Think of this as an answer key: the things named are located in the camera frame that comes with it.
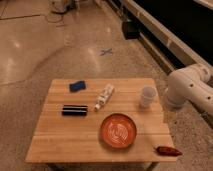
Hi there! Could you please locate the orange ceramic bowl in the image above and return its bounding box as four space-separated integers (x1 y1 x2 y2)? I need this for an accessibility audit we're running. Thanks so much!
100 113 137 149

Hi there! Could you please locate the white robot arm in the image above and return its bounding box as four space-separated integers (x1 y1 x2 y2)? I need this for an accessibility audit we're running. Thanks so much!
164 63 213 117

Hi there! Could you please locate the blue sponge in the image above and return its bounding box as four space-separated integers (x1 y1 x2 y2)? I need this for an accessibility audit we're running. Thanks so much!
69 81 86 92

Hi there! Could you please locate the wooden table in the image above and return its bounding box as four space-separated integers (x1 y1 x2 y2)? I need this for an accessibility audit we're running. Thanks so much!
26 78 176 164

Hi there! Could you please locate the black rectangular case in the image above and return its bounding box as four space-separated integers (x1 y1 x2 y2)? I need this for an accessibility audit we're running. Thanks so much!
61 105 88 116

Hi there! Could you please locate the black box on floor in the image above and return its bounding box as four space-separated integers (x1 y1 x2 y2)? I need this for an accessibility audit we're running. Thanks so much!
122 22 140 40

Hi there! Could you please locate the red chili pepper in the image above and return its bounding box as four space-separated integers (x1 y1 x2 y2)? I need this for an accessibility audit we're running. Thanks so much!
155 146 181 156

